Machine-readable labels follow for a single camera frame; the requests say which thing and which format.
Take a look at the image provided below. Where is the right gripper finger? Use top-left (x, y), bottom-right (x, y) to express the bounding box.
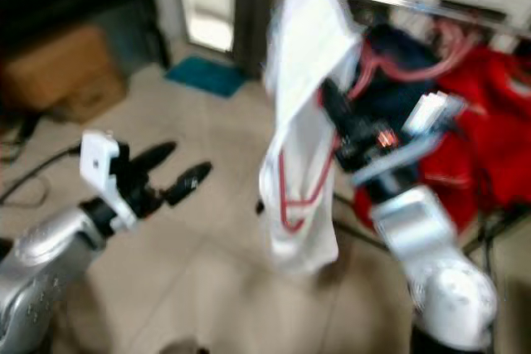
top-left (324, 79), bottom-right (359, 119)
top-left (317, 85), bottom-right (349, 127)

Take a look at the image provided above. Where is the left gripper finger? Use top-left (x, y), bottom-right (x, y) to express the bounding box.
top-left (131, 140), bottom-right (179, 174)
top-left (162, 162), bottom-right (213, 207)

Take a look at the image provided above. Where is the red plastic hanger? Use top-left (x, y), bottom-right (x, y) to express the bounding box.
top-left (276, 37), bottom-right (409, 235)

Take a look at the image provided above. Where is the blue denim garment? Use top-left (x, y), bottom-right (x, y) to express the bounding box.
top-left (361, 27), bottom-right (442, 135)

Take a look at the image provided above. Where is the cardboard box with lettering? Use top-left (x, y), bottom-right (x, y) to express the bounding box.
top-left (62, 72), bottom-right (125, 123)

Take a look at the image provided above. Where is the teal floor mat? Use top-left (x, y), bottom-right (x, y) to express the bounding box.
top-left (164, 56), bottom-right (248, 98)

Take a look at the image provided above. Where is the grey curtain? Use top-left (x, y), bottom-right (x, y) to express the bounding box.
top-left (232, 0), bottom-right (275, 80)

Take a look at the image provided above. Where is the plain cardboard box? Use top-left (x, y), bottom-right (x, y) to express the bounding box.
top-left (0, 24), bottom-right (113, 110)

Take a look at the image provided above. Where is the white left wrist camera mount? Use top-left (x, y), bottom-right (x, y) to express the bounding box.
top-left (80, 130), bottom-right (138, 230)

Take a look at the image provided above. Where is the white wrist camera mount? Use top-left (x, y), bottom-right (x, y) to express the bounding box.
top-left (80, 130), bottom-right (138, 230)
top-left (353, 91), bottom-right (470, 189)

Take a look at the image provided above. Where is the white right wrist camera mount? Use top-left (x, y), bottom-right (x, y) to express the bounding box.
top-left (353, 91), bottom-right (470, 189)

